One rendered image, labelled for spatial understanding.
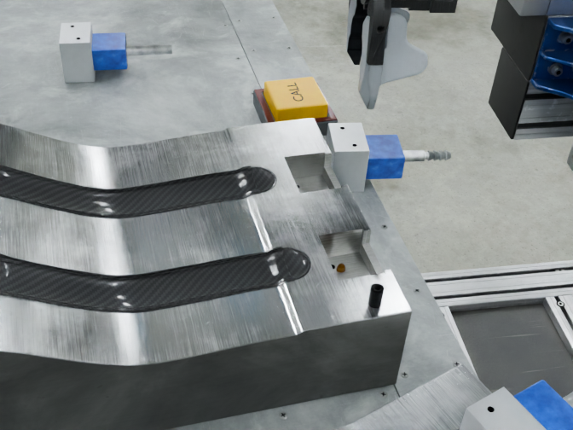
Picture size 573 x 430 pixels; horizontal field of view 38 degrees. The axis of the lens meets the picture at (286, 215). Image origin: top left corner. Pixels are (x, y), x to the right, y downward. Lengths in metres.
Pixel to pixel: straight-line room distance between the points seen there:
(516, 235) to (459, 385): 1.49
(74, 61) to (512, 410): 0.66
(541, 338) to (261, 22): 0.80
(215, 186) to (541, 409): 0.33
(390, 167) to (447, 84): 1.77
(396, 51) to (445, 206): 1.41
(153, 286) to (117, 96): 0.40
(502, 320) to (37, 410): 1.12
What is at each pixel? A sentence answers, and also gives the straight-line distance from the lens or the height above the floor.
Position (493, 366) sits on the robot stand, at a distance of 1.52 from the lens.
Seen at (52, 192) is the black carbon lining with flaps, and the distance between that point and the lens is 0.71.
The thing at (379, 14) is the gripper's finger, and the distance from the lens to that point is 0.72.
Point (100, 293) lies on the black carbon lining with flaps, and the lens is 0.64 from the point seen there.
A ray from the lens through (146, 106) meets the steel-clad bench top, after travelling 0.99.
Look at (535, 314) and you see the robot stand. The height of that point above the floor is 0.21.
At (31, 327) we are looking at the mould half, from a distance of 0.59.
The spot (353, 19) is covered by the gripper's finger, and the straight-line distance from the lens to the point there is 0.81.
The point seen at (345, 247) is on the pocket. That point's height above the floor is 0.87.
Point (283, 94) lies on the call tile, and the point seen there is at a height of 0.84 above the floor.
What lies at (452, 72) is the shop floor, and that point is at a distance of 2.69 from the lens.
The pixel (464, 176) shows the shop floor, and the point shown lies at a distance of 2.25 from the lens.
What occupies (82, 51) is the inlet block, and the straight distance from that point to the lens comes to 1.01.
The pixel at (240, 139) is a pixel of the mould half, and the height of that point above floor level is 0.89.
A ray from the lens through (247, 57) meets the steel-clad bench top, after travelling 1.08.
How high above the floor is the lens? 1.35
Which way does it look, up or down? 41 degrees down
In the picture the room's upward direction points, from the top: 4 degrees clockwise
